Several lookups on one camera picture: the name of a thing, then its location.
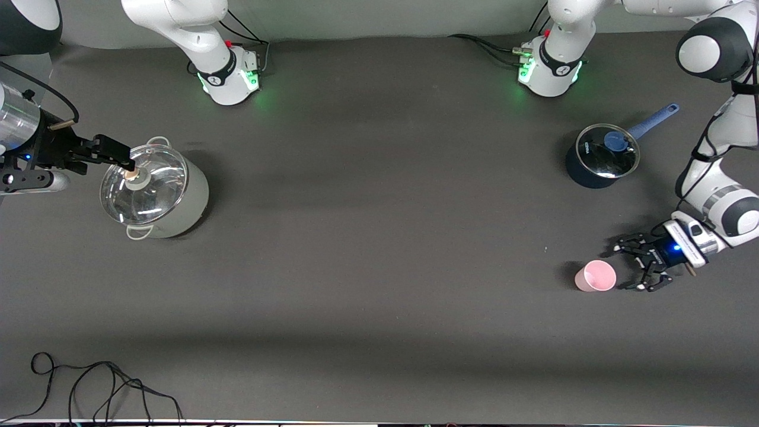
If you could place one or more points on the dark blue saucepan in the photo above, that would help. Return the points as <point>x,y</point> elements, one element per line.
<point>584,178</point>

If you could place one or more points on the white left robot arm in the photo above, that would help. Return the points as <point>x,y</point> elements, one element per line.
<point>557,71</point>

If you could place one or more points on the glass lid with blue knob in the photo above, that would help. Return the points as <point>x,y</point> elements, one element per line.
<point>596,160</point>

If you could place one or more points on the dark grey table mat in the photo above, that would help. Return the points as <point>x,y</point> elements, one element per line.
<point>379,296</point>

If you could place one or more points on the glass lid with tan knob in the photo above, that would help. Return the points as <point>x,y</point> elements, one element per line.
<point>154,196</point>

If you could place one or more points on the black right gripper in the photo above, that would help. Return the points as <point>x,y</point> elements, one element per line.
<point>52,146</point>

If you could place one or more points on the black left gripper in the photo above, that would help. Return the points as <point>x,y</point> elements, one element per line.
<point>659,255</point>

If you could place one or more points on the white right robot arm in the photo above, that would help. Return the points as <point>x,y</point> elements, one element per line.
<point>201,35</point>

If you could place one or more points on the pink plastic cup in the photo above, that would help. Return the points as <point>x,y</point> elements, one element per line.
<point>596,277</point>

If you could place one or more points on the pale grey stock pot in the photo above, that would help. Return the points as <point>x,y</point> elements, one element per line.
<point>195,196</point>

